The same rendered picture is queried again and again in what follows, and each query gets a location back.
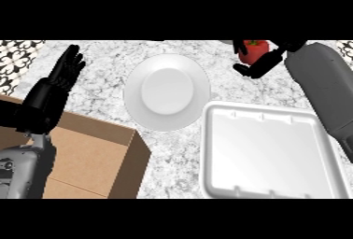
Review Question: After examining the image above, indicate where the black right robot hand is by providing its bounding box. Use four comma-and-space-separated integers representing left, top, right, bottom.
232, 40, 309, 79

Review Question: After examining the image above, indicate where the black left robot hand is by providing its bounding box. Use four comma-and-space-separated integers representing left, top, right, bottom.
13, 44, 87, 135

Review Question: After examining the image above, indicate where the red bell pepper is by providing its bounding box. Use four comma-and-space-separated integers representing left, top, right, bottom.
238, 40, 270, 65

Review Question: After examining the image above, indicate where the white plate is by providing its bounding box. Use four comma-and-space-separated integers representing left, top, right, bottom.
122, 53, 213, 133

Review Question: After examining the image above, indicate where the white tray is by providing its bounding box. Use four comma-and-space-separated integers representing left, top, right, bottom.
199, 100, 353, 200

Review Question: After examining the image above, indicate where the brown cardboard box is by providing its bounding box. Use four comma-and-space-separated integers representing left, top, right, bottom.
0, 93, 153, 200

